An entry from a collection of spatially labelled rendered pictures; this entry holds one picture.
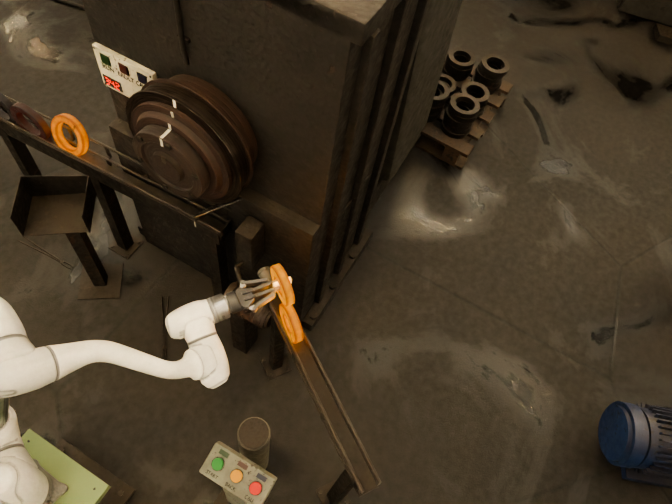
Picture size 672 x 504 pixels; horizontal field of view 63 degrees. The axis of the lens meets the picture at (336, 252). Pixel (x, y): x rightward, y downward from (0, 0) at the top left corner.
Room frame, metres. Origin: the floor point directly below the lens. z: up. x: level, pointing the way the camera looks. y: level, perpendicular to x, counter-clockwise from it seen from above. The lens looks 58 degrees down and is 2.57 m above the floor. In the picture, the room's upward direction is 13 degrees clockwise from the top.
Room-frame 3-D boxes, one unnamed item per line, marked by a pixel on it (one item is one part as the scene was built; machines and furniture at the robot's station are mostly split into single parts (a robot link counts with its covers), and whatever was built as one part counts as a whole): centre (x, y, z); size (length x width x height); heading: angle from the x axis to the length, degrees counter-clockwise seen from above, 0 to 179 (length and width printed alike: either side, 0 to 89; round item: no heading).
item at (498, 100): (3.00, -0.24, 0.22); 1.20 x 0.81 x 0.44; 70
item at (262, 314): (0.97, 0.30, 0.27); 0.22 x 0.13 x 0.53; 72
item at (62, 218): (1.12, 1.15, 0.36); 0.26 x 0.20 x 0.72; 107
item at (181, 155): (1.11, 0.60, 1.11); 0.28 x 0.06 x 0.28; 72
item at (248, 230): (1.14, 0.34, 0.68); 0.11 x 0.08 x 0.24; 162
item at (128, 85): (1.41, 0.86, 1.15); 0.26 x 0.02 x 0.18; 72
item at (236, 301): (0.80, 0.29, 0.85); 0.09 x 0.08 x 0.07; 127
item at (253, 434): (0.45, 0.15, 0.26); 0.12 x 0.12 x 0.52
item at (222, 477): (0.29, 0.16, 0.31); 0.24 x 0.16 x 0.62; 72
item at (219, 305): (0.76, 0.35, 0.84); 0.09 x 0.06 x 0.09; 37
